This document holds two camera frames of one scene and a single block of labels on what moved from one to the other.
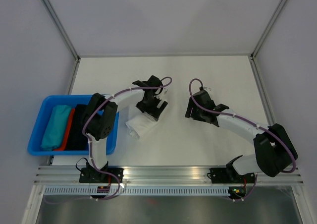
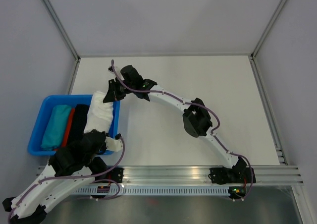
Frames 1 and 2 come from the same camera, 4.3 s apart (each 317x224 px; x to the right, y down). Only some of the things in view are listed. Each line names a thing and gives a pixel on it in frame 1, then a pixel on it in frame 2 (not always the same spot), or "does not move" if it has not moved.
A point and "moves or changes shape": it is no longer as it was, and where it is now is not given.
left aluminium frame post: (58, 23) does not move
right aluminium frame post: (272, 22) does not move
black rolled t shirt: (78, 140) does not move
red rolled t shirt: (63, 145) does not move
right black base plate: (230, 176) does not move
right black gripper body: (196, 112) -> (118, 90)
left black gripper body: (150, 106) -> (89, 158)
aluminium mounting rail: (71, 175) does not move
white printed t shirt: (139, 124) moves or changes shape
